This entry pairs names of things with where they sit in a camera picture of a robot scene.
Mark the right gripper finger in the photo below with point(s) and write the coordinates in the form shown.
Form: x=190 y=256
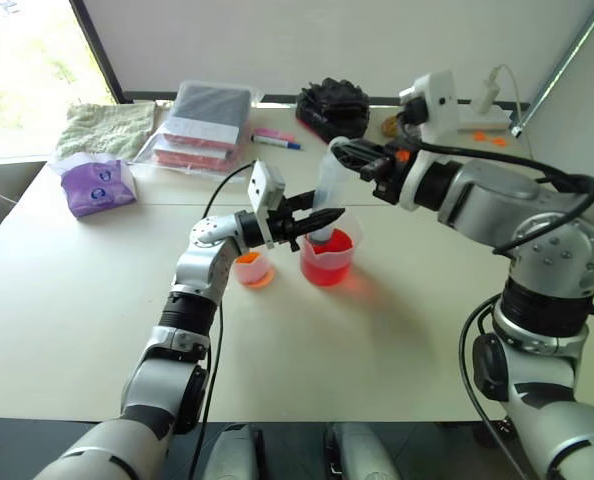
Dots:
x=357 y=161
x=359 y=145

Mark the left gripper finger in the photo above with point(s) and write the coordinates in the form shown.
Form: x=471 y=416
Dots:
x=322 y=220
x=304 y=200

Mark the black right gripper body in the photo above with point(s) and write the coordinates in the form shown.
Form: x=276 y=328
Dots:
x=389 y=172

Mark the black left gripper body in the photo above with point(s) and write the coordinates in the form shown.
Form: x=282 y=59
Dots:
x=286 y=225

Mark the clear plastic syringe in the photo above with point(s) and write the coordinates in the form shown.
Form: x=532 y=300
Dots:
x=329 y=182

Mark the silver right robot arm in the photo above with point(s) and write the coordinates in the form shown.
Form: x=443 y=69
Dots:
x=497 y=190

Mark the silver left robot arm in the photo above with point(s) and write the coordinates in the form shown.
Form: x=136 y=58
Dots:
x=197 y=270

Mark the clear beaker with red liquid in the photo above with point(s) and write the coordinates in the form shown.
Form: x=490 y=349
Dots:
x=327 y=265

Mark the small clear cup orange base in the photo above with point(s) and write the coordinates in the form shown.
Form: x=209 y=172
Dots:
x=252 y=270

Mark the brown round object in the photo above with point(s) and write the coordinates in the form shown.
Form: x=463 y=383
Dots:
x=389 y=126

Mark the black crumpled cloth bundle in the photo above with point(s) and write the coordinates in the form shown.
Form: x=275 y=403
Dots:
x=334 y=107

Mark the blue white pen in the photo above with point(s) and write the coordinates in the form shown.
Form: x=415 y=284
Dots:
x=279 y=143

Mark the pink marker pen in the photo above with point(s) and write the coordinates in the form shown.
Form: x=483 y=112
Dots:
x=274 y=134

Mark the orange plastic cap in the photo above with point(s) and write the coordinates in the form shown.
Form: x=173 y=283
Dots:
x=499 y=142
x=478 y=135

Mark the white power strip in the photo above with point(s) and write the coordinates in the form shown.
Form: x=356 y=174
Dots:
x=484 y=119

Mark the pink book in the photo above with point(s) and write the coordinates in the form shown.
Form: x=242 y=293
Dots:
x=197 y=144
x=187 y=159

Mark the white plug adapter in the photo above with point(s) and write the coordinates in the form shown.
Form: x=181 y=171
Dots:
x=486 y=92

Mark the grey notebook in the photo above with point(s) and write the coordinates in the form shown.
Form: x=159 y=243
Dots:
x=209 y=110

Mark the clear plastic zip bag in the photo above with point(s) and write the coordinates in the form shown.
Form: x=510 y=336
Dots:
x=197 y=125

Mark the purple tissue pack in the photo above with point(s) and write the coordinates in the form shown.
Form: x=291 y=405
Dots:
x=97 y=187

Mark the pale green towel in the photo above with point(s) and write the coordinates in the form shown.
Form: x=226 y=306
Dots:
x=107 y=130

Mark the silver rounded robot leg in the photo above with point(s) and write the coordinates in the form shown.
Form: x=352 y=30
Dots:
x=362 y=455
x=234 y=455

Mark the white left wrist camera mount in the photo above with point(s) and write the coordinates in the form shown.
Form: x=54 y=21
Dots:
x=264 y=187

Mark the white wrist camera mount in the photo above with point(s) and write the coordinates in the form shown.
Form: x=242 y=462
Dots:
x=264 y=187
x=442 y=115

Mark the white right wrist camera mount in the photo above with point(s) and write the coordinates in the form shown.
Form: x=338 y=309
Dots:
x=442 y=115

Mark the metal frame rod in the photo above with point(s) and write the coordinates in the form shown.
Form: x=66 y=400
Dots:
x=562 y=65

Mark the black window frame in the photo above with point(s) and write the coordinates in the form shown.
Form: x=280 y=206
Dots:
x=99 y=55

